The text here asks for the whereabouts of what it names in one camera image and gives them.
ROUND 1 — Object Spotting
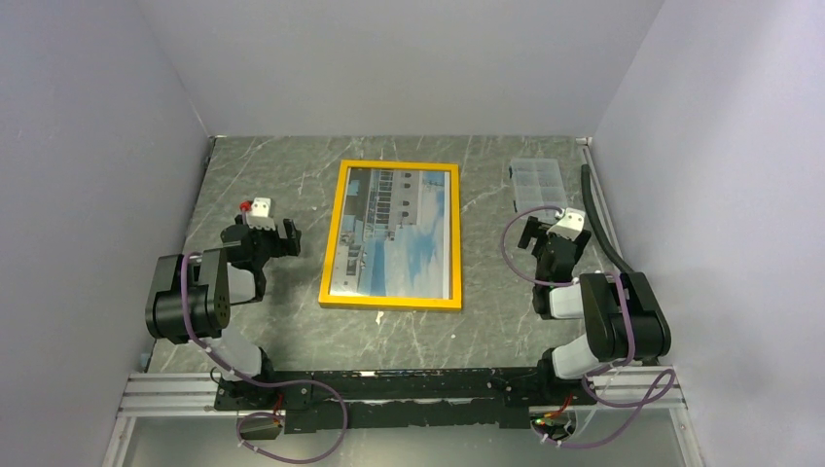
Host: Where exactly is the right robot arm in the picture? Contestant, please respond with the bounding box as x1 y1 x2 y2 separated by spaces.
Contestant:
518 210 672 404

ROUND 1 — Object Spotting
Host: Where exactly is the aluminium extrusion frame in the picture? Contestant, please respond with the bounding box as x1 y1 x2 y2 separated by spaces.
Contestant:
103 366 705 466

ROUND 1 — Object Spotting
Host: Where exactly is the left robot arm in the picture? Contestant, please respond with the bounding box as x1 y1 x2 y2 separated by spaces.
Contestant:
145 216 302 409

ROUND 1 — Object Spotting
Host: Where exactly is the clear plastic organizer box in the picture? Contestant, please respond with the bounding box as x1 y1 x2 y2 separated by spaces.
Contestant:
508 158 568 213

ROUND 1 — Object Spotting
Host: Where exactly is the building photo print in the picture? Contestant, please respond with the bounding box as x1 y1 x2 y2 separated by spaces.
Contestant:
325 165 452 301

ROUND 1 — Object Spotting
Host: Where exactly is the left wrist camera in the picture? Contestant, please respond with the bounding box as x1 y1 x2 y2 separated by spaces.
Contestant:
239 198 276 231

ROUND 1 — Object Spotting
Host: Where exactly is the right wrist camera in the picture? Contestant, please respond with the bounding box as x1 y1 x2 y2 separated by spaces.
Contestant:
550 207 586 241

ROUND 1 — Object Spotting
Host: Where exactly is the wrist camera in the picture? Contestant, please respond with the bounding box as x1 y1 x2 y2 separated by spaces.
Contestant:
550 207 586 241
239 198 276 231

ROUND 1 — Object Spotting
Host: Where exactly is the black hose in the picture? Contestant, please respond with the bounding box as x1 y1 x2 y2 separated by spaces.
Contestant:
580 162 636 275

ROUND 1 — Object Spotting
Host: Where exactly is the yellow picture frame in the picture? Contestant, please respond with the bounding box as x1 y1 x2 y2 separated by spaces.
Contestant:
318 160 463 311

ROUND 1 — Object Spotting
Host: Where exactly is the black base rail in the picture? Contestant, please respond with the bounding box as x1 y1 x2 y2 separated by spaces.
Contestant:
214 367 595 434

